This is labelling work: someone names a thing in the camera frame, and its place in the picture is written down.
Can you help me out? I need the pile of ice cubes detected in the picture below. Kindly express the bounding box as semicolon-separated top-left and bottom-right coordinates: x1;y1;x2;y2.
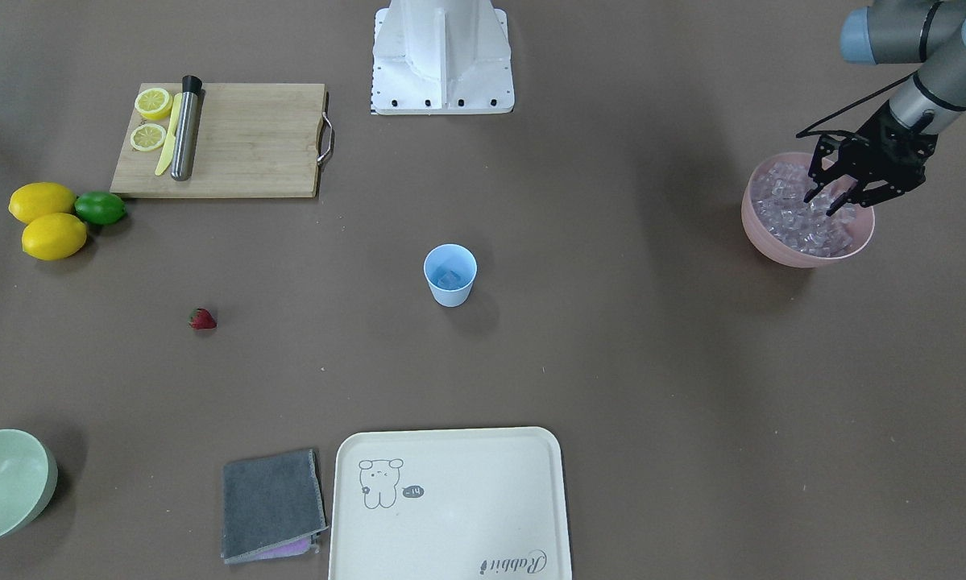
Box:
748;160;863;259

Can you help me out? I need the red strawberry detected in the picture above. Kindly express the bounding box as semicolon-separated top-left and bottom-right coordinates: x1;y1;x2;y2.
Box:
188;308;218;330

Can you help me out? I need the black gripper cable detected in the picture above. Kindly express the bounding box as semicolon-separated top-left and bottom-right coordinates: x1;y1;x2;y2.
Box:
796;74;918;139

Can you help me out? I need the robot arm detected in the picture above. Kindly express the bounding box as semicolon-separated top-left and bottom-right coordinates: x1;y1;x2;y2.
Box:
800;1;966;213

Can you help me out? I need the lower yellow lemon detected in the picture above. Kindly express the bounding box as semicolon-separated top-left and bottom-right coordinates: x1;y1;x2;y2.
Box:
21;213;88;261

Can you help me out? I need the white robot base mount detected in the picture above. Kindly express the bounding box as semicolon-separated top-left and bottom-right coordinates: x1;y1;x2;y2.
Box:
370;1;516;115

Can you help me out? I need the pink bowl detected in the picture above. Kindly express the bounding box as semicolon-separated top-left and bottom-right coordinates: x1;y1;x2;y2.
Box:
740;153;876;268

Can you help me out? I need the green lime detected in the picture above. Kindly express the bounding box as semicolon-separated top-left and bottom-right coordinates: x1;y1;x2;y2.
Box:
73;191;126;226

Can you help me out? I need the lemon slice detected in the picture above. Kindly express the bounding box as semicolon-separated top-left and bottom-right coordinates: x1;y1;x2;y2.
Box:
134;87;174;121
129;122;168;153

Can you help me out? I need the lower lemon slice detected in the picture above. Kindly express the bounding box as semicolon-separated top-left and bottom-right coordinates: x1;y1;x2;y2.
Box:
129;122;168;153

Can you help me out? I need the yellow lemon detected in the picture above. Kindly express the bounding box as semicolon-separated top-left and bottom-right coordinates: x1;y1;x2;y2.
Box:
21;213;88;261
7;181;77;224

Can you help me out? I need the grey folded cloth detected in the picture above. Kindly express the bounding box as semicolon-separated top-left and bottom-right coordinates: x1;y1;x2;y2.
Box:
220;448;328;566

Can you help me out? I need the mint green bowl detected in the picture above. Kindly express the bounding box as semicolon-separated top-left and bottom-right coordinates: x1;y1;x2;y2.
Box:
0;429;59;537

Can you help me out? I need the wooden cutting board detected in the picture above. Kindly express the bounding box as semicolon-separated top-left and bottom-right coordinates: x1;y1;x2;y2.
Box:
110;82;334;199

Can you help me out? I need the upper lemon slice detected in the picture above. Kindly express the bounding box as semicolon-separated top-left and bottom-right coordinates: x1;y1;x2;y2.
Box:
134;87;174;121

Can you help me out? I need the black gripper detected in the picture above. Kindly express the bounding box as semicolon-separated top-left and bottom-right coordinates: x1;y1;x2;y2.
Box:
804;104;937;217

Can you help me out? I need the upper yellow lemon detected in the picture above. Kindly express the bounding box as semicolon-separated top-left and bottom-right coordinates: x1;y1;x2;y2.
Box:
7;181;77;224

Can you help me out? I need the yellow plastic knife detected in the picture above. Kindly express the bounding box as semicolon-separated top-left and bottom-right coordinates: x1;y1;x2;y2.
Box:
154;93;183;176

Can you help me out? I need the steel muddler black tip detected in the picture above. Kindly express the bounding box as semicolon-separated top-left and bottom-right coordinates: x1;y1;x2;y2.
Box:
170;76;203;181

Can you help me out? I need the cream rabbit tray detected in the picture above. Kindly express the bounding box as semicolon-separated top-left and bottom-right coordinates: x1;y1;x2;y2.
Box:
328;426;574;579

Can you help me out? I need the light blue plastic cup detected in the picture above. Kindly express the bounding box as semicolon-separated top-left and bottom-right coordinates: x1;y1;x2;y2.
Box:
423;243;478;308

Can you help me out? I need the ice cube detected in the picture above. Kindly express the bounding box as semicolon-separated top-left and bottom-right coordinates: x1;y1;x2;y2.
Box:
434;269;464;292

